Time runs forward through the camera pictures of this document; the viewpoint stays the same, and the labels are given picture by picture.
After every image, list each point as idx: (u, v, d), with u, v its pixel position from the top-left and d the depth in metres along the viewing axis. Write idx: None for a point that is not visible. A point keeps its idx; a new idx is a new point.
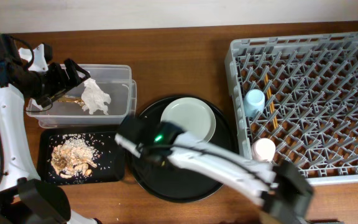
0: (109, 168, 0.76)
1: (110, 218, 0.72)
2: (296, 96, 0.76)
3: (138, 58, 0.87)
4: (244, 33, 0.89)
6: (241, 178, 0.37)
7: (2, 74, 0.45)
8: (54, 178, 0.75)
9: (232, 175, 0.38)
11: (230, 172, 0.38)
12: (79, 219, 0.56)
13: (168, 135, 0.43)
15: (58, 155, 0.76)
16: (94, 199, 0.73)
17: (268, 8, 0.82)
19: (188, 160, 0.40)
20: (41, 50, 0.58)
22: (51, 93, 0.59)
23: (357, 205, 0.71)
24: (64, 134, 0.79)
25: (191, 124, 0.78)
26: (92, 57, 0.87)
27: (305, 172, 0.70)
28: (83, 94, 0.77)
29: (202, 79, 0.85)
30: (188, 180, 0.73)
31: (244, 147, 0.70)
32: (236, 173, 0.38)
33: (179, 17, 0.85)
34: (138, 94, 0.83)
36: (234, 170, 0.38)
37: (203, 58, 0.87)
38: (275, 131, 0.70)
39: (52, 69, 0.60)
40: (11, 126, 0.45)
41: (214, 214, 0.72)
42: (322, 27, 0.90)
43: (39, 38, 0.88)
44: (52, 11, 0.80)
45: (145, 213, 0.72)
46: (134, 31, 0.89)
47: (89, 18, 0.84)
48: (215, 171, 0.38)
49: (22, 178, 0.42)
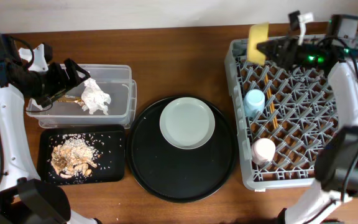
0: (109, 168, 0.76)
1: (110, 218, 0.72)
2: (296, 96, 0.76)
3: (138, 58, 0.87)
4: (244, 33, 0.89)
6: None
7: (2, 74, 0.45)
8: (54, 178, 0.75)
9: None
11: None
12: (79, 219, 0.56)
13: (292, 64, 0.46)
15: (58, 155, 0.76)
16: (94, 199, 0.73)
17: (268, 8, 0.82)
19: (345, 77, 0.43)
20: (42, 50, 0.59)
22: (52, 93, 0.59)
23: (357, 205, 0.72)
24: (64, 134, 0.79)
25: (191, 124, 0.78)
26: (92, 57, 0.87)
27: (305, 172, 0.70)
28: (82, 94, 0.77)
29: (202, 79, 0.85)
30: (188, 180, 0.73)
31: (245, 147, 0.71)
32: None
33: (179, 17, 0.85)
34: (138, 94, 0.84)
36: None
37: (203, 58, 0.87)
38: (275, 130, 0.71)
39: (53, 70, 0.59)
40: (11, 126, 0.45)
41: (214, 214, 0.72)
42: (322, 27, 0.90)
43: (39, 38, 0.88)
44: (52, 11, 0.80)
45: (145, 213, 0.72)
46: (133, 31, 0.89)
47: (89, 18, 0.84)
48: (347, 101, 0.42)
49: (22, 178, 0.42)
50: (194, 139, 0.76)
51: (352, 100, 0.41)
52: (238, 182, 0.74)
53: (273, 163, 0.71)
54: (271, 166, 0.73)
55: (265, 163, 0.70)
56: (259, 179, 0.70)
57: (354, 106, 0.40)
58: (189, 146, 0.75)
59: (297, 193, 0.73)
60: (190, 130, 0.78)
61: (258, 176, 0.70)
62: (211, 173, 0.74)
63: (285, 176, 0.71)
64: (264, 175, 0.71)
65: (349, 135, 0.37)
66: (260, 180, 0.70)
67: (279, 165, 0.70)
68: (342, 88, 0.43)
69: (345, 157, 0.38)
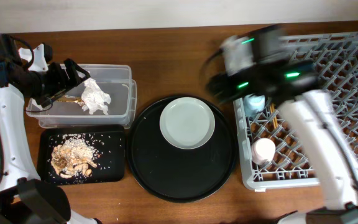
0: (109, 168, 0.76)
1: (110, 219, 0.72)
2: None
3: (138, 57, 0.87)
4: (244, 33, 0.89)
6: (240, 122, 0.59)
7: (2, 74, 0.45)
8: (54, 178, 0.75)
9: (344, 185, 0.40)
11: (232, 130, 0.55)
12: (79, 219, 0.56)
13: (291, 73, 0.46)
15: (58, 154, 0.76)
16: (94, 199, 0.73)
17: (267, 8, 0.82)
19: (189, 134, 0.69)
20: (42, 50, 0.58)
22: (51, 93, 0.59)
23: None
24: (64, 134, 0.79)
25: (191, 125, 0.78)
26: (92, 57, 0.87)
27: (305, 172, 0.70)
28: (82, 94, 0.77)
29: (202, 80, 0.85)
30: (188, 180, 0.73)
31: (244, 147, 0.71)
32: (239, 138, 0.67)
33: (180, 17, 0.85)
34: (138, 94, 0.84)
36: (348, 170, 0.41)
37: (203, 58, 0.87)
38: (275, 131, 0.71)
39: (53, 70, 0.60)
40: (11, 126, 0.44)
41: (215, 214, 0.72)
42: (322, 27, 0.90)
43: (39, 38, 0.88)
44: (52, 11, 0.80)
45: (145, 213, 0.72)
46: (134, 31, 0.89)
47: (89, 18, 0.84)
48: (324, 145, 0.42)
49: (22, 178, 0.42)
50: (194, 140, 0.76)
51: (286, 65, 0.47)
52: (238, 182, 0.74)
53: (273, 163, 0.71)
54: (271, 166, 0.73)
55: (264, 164, 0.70)
56: (259, 179, 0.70)
57: (335, 172, 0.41)
58: (190, 146, 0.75)
59: (298, 193, 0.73)
60: (190, 130, 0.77)
61: (258, 176, 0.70)
62: (212, 173, 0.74)
63: (285, 176, 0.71)
64: (264, 174, 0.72)
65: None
66: (260, 180, 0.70)
67: (279, 165, 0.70)
68: (257, 53, 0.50)
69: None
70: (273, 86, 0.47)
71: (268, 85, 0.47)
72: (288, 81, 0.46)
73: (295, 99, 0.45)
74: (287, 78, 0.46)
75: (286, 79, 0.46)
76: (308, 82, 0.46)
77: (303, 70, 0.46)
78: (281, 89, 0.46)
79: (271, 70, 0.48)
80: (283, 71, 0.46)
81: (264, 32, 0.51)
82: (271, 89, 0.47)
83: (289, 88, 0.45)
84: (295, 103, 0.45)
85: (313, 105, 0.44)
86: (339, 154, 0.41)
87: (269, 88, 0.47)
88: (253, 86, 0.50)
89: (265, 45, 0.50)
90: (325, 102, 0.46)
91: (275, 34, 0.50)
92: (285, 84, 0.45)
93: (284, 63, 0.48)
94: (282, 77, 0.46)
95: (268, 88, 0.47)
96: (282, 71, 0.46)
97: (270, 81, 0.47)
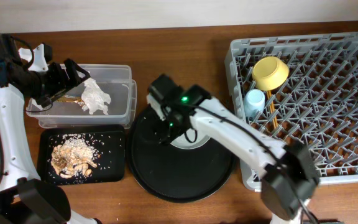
0: (109, 168, 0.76)
1: (110, 218, 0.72)
2: (296, 95, 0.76)
3: (138, 57, 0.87)
4: (244, 33, 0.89)
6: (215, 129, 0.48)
7: (2, 75, 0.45)
8: (54, 178, 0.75)
9: (260, 156, 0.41)
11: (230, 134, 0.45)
12: (79, 219, 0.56)
13: (188, 96, 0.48)
15: (58, 155, 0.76)
16: (94, 199, 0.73)
17: (267, 8, 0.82)
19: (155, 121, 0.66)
20: (42, 50, 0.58)
22: (52, 93, 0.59)
23: None
24: (64, 134, 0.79)
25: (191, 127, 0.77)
26: (92, 57, 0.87)
27: None
28: (82, 94, 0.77)
29: (201, 80, 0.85)
30: (188, 180, 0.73)
31: None
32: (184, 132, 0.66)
33: (179, 17, 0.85)
34: (138, 94, 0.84)
36: (255, 140, 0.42)
37: (203, 58, 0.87)
38: (275, 131, 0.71)
39: (53, 70, 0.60)
40: (11, 126, 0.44)
41: (215, 214, 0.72)
42: (322, 27, 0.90)
43: (39, 38, 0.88)
44: (51, 11, 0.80)
45: (145, 213, 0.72)
46: (134, 31, 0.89)
47: (89, 18, 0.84)
48: (232, 137, 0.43)
49: (22, 178, 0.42)
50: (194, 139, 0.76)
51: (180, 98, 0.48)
52: (238, 182, 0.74)
53: None
54: None
55: None
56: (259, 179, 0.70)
57: (245, 147, 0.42)
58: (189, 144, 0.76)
59: None
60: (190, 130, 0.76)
61: (258, 176, 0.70)
62: (212, 173, 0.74)
63: None
64: None
65: (281, 178, 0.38)
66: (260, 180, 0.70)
67: None
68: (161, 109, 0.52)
69: (287, 196, 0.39)
70: (179, 115, 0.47)
71: (178, 113, 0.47)
72: (186, 106, 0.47)
73: (195, 112, 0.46)
74: (183, 102, 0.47)
75: (180, 109, 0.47)
76: (201, 100, 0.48)
77: (194, 97, 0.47)
78: (184, 116, 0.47)
79: (168, 102, 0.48)
80: (178, 111, 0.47)
81: (155, 83, 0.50)
82: (179, 118, 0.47)
83: (188, 113, 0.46)
84: (194, 117, 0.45)
85: (206, 112, 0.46)
86: (235, 128, 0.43)
87: (177, 117, 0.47)
88: (169, 119, 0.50)
89: (162, 88, 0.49)
90: (218, 104, 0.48)
91: (168, 80, 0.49)
92: (189, 107, 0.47)
93: (178, 89, 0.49)
94: (179, 109, 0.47)
95: (176, 117, 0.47)
96: (176, 104, 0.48)
97: (176, 112, 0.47)
